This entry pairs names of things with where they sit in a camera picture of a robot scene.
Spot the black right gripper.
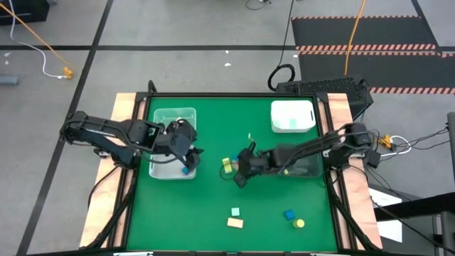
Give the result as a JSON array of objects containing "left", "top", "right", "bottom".
[{"left": 230, "top": 141, "right": 275, "bottom": 188}]

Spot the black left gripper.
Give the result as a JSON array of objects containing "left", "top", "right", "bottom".
[{"left": 156, "top": 119, "right": 204, "bottom": 173}]

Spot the light grey plastic bin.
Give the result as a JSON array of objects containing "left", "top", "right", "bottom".
[{"left": 149, "top": 144, "right": 198, "bottom": 180}]

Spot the green table mat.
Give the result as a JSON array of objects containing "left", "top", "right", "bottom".
[{"left": 126, "top": 95, "right": 338, "bottom": 252}]

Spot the clear plastic bin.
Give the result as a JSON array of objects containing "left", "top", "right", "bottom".
[{"left": 153, "top": 107, "right": 197, "bottom": 142}]

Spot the dark smoky plastic bin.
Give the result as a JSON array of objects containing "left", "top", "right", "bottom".
[{"left": 275, "top": 143, "right": 323, "bottom": 178}]

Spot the white plastic bin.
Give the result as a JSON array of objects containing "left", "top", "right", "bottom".
[{"left": 270, "top": 100, "right": 316, "bottom": 134}]

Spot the wooden side board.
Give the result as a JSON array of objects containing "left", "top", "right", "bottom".
[
  {"left": 326, "top": 92, "right": 384, "bottom": 250},
  {"left": 80, "top": 92, "right": 143, "bottom": 249}
]

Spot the black perforated computer case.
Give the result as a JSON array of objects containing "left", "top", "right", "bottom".
[{"left": 275, "top": 76, "right": 375, "bottom": 118}]

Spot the black power adapter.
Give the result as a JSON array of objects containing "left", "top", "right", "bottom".
[{"left": 365, "top": 151, "right": 382, "bottom": 169}]

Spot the white paper sheet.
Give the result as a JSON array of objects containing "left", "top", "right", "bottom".
[{"left": 368, "top": 187, "right": 403, "bottom": 243}]

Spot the black desk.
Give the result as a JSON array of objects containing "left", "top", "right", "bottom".
[{"left": 373, "top": 191, "right": 455, "bottom": 256}]

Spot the black striped floor mat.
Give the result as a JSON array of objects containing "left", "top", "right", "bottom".
[{"left": 290, "top": 16, "right": 455, "bottom": 95}]

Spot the grey pole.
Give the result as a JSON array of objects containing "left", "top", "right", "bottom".
[{"left": 446, "top": 112, "right": 455, "bottom": 171}]

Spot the black box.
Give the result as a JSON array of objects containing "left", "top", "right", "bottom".
[{"left": 0, "top": 0, "right": 50, "bottom": 26}]

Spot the black table frame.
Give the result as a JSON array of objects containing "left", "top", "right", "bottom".
[{"left": 80, "top": 80, "right": 383, "bottom": 256}]

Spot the black power cable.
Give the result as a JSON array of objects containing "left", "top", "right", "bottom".
[{"left": 267, "top": 0, "right": 296, "bottom": 92}]

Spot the yellow power cable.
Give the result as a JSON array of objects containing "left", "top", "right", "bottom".
[{"left": 343, "top": 0, "right": 367, "bottom": 76}]

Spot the white looped cable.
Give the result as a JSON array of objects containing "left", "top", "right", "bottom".
[{"left": 382, "top": 134, "right": 412, "bottom": 157}]

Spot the orange floor cable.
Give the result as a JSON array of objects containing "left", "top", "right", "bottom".
[{"left": 0, "top": 2, "right": 70, "bottom": 70}]

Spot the white floor cable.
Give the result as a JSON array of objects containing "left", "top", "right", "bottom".
[{"left": 9, "top": 0, "right": 67, "bottom": 79}]

